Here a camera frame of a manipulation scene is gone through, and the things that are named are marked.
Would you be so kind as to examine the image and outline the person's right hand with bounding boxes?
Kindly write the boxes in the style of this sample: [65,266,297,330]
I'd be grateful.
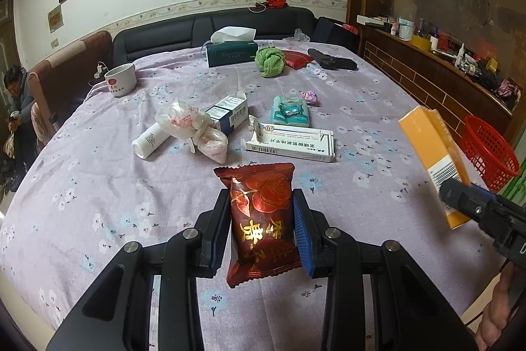
[474,263,516,351]

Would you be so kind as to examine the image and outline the small wall plaque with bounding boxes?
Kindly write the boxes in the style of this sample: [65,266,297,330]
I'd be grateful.
[47,4,63,33]

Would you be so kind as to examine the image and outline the black leather sofa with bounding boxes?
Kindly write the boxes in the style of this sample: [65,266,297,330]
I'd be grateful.
[112,8,317,66]

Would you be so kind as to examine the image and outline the green bamboo wall decal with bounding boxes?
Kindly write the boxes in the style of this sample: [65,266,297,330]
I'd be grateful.
[497,158,526,208]

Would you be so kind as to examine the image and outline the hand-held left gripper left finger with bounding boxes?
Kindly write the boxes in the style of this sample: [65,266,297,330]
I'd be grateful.
[45,188,231,351]

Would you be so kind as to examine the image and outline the knotted plastic bag pink contents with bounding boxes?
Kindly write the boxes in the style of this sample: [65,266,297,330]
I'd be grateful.
[191,116,228,164]

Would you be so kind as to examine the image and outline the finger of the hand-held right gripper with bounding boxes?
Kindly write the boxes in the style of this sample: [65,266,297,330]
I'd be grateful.
[439,177,500,228]

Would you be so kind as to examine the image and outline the brown wooden door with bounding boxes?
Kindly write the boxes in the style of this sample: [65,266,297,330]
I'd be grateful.
[0,0,21,68]

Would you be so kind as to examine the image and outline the long white medicine box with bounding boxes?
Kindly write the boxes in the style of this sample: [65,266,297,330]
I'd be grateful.
[245,116,335,163]

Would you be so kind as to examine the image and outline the orange cardboard box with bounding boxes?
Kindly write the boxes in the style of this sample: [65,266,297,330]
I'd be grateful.
[398,106,473,230]

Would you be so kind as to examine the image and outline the blue white medicine box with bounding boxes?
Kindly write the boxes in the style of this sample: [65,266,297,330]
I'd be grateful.
[204,92,249,136]

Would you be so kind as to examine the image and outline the dark green tissue box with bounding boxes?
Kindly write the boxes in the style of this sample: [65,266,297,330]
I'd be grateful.
[204,27,259,68]

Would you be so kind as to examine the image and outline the dark red snack packet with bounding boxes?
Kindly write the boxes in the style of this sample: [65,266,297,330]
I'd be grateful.
[213,163,302,288]

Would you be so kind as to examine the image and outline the brown upholstered chair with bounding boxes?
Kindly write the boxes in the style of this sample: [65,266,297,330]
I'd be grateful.
[27,29,113,148]

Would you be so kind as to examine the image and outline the wooden brick-pattern cabinet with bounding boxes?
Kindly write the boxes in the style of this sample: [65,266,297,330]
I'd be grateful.
[347,0,526,138]

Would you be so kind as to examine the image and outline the light blue container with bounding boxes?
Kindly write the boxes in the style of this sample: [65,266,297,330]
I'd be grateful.
[396,18,416,41]

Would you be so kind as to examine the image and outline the flat white box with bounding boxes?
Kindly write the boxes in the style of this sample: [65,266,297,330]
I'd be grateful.
[357,14,395,27]

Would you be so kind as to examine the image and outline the pink cloth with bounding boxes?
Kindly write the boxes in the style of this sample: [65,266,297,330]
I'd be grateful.
[495,77,522,101]

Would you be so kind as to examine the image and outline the green towel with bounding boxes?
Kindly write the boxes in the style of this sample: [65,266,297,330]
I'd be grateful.
[255,47,286,78]

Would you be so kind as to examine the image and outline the dark blue bag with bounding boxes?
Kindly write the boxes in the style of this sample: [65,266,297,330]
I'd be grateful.
[313,17,362,56]

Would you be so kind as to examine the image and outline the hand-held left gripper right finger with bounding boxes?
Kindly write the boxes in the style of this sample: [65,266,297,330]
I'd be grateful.
[290,188,479,351]

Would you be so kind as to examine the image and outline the white plastic bottle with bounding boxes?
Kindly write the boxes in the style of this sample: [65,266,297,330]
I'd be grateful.
[131,123,171,160]

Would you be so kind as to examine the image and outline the white cup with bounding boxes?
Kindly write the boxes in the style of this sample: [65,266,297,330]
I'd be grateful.
[104,63,137,97]

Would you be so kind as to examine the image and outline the black umbrella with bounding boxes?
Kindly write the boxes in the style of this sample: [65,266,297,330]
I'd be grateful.
[479,67,510,88]

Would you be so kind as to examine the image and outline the purple floral tablecloth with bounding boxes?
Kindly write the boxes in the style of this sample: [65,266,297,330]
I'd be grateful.
[0,38,514,351]

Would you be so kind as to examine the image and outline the red plastic basket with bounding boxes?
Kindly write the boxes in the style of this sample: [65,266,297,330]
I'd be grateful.
[459,116,520,191]

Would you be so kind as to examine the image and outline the flat red packet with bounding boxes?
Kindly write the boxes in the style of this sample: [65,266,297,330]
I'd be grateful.
[283,51,313,70]

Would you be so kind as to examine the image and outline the teal tissue pack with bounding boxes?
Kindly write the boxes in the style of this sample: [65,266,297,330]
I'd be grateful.
[269,95,311,128]

